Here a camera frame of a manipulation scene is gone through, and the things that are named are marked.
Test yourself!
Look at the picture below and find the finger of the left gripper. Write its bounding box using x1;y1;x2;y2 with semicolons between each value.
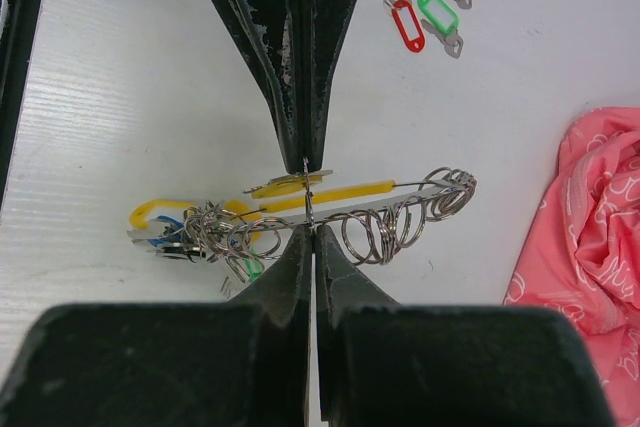
211;0;303;173
299;0;357;170

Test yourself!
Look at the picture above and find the metal keyring with keys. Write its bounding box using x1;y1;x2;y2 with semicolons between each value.
125;166;478;284

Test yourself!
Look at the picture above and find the key with green tag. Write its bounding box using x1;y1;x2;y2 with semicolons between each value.
416;0;464;59

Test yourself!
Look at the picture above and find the pink crumpled cloth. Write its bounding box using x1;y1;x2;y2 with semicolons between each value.
504;107;639;425

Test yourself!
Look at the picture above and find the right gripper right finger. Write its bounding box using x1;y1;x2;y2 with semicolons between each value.
314;226;397;422

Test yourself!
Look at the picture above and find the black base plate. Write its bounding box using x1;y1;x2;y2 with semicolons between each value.
1;0;42;191

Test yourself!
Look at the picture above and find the key with yellow tag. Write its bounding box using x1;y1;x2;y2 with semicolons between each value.
242;169;333;199

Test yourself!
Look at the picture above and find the key with red tag lower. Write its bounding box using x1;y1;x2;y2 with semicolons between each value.
384;0;426;53

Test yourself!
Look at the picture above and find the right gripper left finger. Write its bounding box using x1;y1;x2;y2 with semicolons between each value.
231;227;313;422

